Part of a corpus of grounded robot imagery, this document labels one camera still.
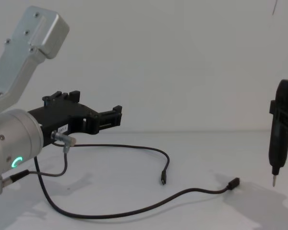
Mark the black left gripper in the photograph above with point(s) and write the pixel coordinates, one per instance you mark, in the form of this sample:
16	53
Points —
55	117

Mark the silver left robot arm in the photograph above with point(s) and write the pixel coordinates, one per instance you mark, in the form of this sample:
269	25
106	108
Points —
16	134

